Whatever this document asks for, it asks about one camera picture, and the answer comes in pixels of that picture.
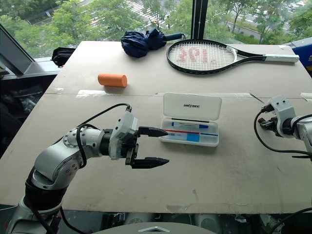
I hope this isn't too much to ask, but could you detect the folded navy blue umbrella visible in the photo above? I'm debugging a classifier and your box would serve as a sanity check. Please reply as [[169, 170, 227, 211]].
[[120, 27, 187, 59]]

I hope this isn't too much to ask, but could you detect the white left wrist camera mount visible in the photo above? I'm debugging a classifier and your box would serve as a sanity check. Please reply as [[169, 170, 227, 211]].
[[109, 111, 139, 161]]

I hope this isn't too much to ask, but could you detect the blue box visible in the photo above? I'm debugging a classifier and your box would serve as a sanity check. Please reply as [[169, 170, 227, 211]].
[[282, 37, 312, 78]]

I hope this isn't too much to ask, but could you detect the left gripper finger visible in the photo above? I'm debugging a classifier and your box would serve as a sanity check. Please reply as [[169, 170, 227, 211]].
[[138, 126, 169, 139], [132, 156, 170, 170]]

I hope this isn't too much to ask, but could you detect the blue capped white marker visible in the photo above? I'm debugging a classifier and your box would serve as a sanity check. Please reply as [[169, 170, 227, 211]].
[[171, 121, 209, 130]]

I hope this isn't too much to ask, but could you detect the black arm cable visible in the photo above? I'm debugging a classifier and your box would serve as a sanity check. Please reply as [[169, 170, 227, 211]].
[[253, 106, 312, 159], [76, 103, 133, 169]]

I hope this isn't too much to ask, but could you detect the black cable under table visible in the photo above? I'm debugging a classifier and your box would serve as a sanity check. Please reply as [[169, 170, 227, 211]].
[[269, 207, 312, 234]]

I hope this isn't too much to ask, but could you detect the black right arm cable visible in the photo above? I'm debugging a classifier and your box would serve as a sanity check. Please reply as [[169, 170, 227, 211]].
[[253, 106, 312, 159]]

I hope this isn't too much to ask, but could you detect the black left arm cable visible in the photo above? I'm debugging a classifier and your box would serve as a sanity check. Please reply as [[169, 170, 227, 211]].
[[76, 103, 133, 169]]

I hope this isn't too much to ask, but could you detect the dark slanted window frame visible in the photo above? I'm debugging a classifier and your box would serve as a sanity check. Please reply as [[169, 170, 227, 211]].
[[0, 22, 62, 77]]

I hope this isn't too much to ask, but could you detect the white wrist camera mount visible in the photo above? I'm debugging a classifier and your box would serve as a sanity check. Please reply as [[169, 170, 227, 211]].
[[265, 95, 296, 139], [109, 111, 139, 161]]

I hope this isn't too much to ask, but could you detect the white plastic pencil case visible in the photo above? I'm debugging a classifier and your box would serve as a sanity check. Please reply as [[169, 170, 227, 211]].
[[159, 92, 223, 148]]

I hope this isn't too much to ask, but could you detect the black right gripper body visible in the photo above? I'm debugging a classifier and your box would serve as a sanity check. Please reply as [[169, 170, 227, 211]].
[[267, 116, 279, 136]]

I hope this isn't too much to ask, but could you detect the red white marker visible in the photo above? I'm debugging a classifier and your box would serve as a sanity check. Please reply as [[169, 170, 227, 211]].
[[161, 128, 201, 143]]

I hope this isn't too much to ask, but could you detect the black white tennis racket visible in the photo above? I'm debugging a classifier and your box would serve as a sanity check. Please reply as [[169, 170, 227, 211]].
[[166, 39, 300, 74]]

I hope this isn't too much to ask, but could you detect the dark window frame post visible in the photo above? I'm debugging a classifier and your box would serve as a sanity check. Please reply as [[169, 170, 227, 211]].
[[191, 0, 208, 41]]

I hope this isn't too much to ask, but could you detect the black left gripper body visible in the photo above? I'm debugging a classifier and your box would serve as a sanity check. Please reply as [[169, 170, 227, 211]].
[[121, 129, 140, 169]]

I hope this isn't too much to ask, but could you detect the black folded bag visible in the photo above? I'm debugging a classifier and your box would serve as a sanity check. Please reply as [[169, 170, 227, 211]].
[[51, 47, 77, 68]]

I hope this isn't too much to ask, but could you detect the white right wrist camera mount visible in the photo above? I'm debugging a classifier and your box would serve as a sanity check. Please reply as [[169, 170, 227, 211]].
[[265, 95, 296, 139]]

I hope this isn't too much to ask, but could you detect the orange foam cylinder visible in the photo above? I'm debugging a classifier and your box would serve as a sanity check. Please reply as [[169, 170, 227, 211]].
[[97, 73, 128, 88]]

